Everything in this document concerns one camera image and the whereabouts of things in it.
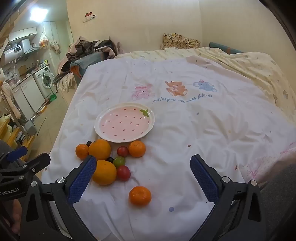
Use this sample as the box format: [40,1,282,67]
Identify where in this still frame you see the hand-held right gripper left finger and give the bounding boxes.
[20,155,97,241]

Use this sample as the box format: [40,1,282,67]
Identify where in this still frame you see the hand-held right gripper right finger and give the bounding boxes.
[190,154,266,241]

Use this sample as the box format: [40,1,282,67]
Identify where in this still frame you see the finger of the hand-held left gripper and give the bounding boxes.
[0,152,51,184]
[0,146,28,168]

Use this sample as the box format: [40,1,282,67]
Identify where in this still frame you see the large orange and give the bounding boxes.
[88,139,112,161]
[92,160,117,186]

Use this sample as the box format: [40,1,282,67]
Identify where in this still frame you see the small mandarin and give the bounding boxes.
[75,144,90,160]

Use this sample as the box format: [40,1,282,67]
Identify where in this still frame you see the green cherry tomato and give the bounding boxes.
[113,156,126,168]

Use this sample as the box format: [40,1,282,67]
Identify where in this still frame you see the pink strawberry-shaped plate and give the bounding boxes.
[94,102,155,143]

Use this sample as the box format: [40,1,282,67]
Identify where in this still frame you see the person's left hand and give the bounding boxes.
[9,199,23,234]

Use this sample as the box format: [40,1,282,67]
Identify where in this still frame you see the wooden rack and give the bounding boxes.
[0,116,35,160]

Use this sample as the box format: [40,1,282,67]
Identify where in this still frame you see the grey mop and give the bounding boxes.
[23,100,56,137]

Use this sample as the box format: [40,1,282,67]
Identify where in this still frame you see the white animal-print blanket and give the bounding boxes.
[42,56,296,241]

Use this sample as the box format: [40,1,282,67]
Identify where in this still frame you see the beige towel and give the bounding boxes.
[0,81,21,118]

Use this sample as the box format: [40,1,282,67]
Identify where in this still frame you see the white base cabinets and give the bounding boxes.
[11,76,45,118]

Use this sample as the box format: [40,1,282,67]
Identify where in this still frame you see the pink bow-print cloth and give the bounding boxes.
[243,142,296,183]

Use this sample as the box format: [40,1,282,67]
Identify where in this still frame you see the person's grey clothing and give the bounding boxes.
[259,162,296,241]

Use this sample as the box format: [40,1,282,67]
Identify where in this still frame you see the white washing machine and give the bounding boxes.
[32,65,57,99]

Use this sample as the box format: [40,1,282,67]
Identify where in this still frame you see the floral cloth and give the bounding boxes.
[57,73,75,93]

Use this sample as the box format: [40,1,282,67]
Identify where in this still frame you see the white water heater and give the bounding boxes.
[2,45,23,64]

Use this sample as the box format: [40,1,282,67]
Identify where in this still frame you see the silver range hood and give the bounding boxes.
[20,38,40,55]

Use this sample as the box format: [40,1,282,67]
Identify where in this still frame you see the hanging cloth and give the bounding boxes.
[51,39,61,54]

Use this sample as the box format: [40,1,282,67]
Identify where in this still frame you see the hanging plastic bag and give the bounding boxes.
[39,32,49,48]

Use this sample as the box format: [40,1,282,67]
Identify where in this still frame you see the tall white cabinet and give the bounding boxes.
[43,21,61,47]

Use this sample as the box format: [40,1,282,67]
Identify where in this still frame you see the pile of clothes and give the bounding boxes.
[53,36,123,93]

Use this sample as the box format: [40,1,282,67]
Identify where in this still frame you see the teal pillow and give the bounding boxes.
[209,42,243,54]

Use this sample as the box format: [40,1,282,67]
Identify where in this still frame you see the floral pillow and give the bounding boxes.
[161,33,201,49]

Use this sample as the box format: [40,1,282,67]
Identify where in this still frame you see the ceiling light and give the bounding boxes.
[29,6,49,21]

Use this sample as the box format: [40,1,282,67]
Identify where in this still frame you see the white wall cabinets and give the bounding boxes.
[9,27,37,42]

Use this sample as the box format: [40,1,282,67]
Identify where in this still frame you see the wall hook decoration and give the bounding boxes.
[82,11,96,24]

